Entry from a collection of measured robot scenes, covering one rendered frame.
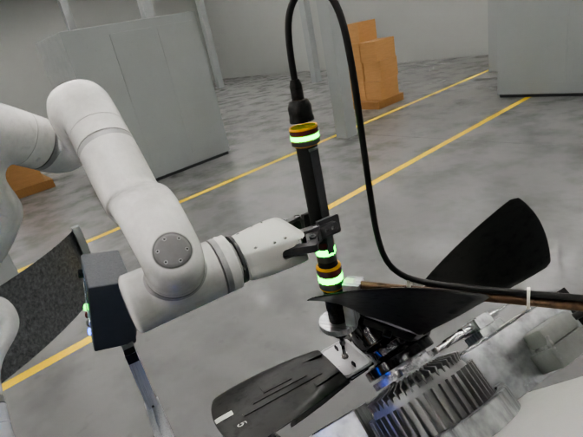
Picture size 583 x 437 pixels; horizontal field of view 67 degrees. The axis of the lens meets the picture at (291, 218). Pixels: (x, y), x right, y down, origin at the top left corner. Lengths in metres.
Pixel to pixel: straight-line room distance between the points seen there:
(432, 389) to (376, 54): 8.24
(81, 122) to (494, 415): 0.79
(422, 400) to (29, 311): 2.04
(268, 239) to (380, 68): 8.30
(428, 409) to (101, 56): 6.39
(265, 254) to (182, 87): 6.64
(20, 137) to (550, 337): 1.01
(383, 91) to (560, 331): 8.15
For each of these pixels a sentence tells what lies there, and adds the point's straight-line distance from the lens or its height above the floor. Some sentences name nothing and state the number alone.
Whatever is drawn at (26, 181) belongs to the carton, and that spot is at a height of 0.24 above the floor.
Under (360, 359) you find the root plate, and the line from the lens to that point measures 0.86.
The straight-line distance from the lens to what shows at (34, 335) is 2.54.
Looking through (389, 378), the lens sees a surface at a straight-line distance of 0.85.
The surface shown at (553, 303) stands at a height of 1.35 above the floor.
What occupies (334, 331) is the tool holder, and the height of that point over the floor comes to 1.27.
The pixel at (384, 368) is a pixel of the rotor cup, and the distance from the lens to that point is 0.84.
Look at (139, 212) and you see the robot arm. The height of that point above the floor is 1.59.
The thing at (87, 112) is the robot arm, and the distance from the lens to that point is 0.77.
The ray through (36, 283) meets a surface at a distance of 2.53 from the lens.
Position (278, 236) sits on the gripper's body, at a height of 1.49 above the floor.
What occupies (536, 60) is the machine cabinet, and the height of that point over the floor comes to 0.57.
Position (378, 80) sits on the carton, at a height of 0.52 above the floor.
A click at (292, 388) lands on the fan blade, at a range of 0.82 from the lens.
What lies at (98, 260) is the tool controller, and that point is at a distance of 1.43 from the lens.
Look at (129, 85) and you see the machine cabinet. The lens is 6.88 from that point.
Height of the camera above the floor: 1.76
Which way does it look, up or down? 23 degrees down
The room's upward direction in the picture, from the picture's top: 12 degrees counter-clockwise
